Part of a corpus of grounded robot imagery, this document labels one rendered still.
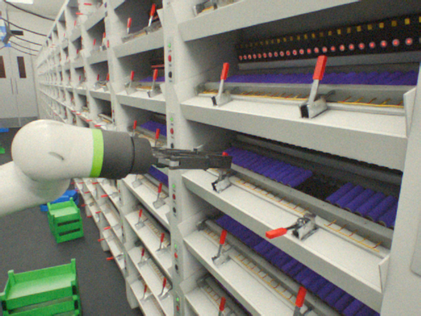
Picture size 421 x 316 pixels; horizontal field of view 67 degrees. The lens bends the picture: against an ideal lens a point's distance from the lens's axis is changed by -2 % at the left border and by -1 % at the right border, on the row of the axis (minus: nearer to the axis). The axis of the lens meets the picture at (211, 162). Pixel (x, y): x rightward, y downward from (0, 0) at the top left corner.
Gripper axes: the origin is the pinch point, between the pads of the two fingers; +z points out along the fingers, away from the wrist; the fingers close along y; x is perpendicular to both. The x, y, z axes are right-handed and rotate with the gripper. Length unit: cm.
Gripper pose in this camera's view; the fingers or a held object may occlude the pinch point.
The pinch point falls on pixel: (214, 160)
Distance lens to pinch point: 73.7
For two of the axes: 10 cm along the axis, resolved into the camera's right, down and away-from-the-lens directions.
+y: 5.0, 2.2, -8.4
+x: 1.5, -9.7, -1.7
